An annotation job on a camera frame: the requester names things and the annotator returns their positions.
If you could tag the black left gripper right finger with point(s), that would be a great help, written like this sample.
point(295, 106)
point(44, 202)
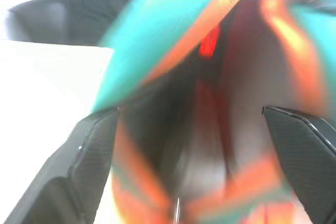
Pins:
point(304, 150)

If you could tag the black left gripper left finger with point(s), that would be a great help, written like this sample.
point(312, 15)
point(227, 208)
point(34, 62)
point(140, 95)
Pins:
point(63, 171)

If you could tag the orange and teal backpack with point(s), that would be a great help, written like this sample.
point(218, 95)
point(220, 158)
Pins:
point(210, 77)

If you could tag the black office chair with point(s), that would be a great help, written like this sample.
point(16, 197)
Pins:
point(39, 19)

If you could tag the person in black top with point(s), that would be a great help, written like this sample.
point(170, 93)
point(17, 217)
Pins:
point(99, 6)

